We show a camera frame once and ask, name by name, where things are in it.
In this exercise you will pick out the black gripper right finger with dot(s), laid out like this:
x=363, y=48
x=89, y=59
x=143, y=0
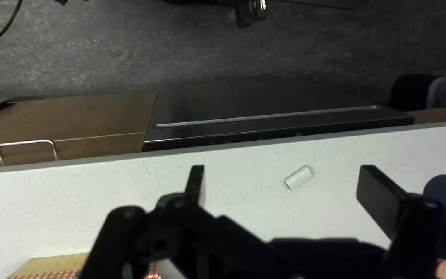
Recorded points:
x=384, y=201

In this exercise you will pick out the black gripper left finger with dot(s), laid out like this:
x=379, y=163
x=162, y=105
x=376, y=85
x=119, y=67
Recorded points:
x=131, y=242

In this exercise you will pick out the wooden base cabinet drawers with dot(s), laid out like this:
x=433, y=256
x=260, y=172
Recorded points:
x=78, y=118

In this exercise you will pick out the small white cylinder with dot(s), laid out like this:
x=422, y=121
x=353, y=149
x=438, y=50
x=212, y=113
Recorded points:
x=300, y=177

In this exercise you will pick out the black dishwasher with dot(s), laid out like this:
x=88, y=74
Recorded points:
x=286, y=124

